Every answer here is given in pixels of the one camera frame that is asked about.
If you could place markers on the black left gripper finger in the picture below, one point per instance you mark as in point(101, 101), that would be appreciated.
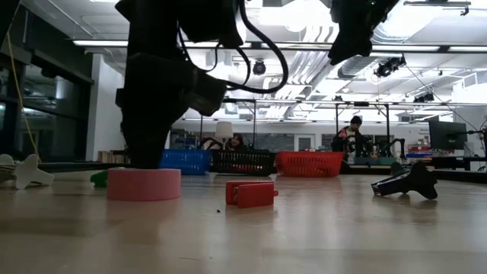
point(152, 114)

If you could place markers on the pink tape roll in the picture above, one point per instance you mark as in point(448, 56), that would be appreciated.
point(144, 186)

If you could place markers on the white staple remover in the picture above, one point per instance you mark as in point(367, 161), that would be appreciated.
point(30, 173)

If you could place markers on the black staple remover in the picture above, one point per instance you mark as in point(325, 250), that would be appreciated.
point(411, 180)

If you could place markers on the black background robot arm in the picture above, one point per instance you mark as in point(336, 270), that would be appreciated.
point(395, 144)

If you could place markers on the small green stapler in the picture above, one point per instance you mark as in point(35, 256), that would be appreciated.
point(99, 179)

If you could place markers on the small red stapler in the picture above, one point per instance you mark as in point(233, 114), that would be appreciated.
point(251, 195)

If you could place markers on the ceiling light strip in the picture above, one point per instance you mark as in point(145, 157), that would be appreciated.
point(405, 48)
point(99, 43)

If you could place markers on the blue plastic basket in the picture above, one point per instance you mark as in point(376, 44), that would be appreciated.
point(190, 161)

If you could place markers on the white table lamp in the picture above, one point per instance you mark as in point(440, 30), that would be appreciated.
point(223, 130)

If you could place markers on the person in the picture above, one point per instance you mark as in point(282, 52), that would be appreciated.
point(236, 142)
point(350, 141)

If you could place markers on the black plastic basket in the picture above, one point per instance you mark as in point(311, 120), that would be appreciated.
point(243, 163)

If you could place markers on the black computer monitor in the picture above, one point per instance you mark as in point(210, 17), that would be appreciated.
point(447, 135)

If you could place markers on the red plastic basket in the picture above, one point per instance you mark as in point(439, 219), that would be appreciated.
point(308, 163)

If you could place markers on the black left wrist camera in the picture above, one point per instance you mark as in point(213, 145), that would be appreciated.
point(207, 95)

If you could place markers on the black ceiling camera rig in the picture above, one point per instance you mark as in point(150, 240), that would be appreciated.
point(388, 67)

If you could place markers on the black background station frame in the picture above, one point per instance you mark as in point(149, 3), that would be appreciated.
point(361, 104)

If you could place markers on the black metal table frame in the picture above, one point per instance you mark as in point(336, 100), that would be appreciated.
point(76, 166)

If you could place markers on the black ceiling camera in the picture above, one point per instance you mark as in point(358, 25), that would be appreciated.
point(259, 67)

